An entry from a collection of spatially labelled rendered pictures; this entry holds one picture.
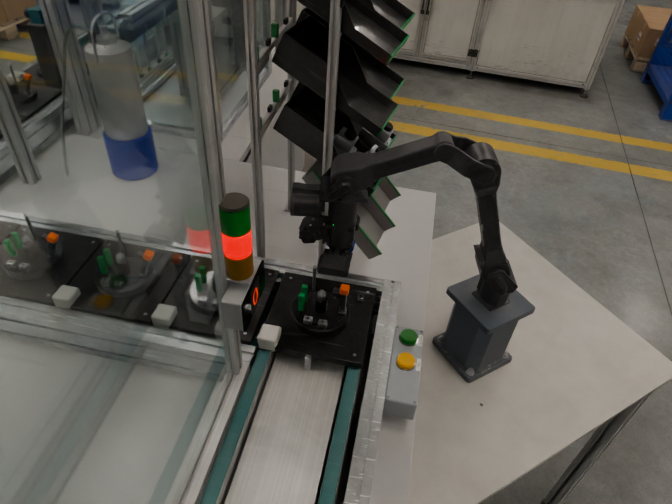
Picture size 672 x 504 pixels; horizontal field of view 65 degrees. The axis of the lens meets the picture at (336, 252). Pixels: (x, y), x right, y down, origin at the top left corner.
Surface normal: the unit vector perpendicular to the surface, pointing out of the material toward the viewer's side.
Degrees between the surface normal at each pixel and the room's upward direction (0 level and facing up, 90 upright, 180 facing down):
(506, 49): 90
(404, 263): 0
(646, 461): 0
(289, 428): 0
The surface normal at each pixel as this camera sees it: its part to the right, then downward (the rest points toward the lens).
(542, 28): -0.26, 0.63
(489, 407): 0.06, -0.74
